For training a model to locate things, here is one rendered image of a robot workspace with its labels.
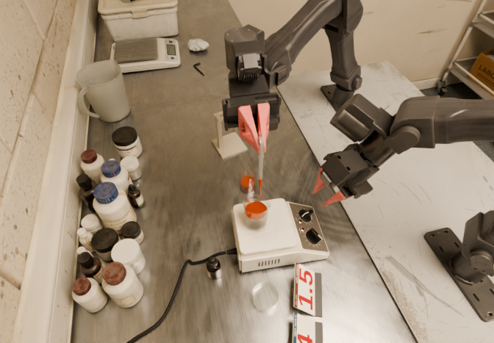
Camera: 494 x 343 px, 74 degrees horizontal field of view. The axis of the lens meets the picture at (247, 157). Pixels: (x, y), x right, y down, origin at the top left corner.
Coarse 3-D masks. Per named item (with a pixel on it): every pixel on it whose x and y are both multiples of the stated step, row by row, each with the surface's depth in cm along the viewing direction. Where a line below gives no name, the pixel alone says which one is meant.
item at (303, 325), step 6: (300, 318) 62; (300, 324) 62; (306, 324) 63; (312, 324) 64; (300, 330) 61; (306, 330) 62; (312, 330) 63; (300, 336) 60; (306, 336) 61; (312, 336) 62; (300, 342) 60; (306, 342) 60; (312, 342) 62
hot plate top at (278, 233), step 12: (240, 204) 73; (276, 204) 73; (240, 216) 71; (276, 216) 71; (288, 216) 71; (240, 228) 69; (264, 228) 69; (276, 228) 69; (288, 228) 69; (240, 240) 67; (252, 240) 67; (264, 240) 67; (276, 240) 67; (288, 240) 67; (240, 252) 66; (252, 252) 65; (264, 252) 66
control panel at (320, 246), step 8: (296, 208) 76; (304, 208) 77; (312, 208) 79; (296, 216) 74; (312, 216) 77; (296, 224) 72; (304, 224) 74; (312, 224) 75; (304, 232) 72; (320, 232) 74; (304, 240) 70; (304, 248) 68; (312, 248) 70; (320, 248) 71
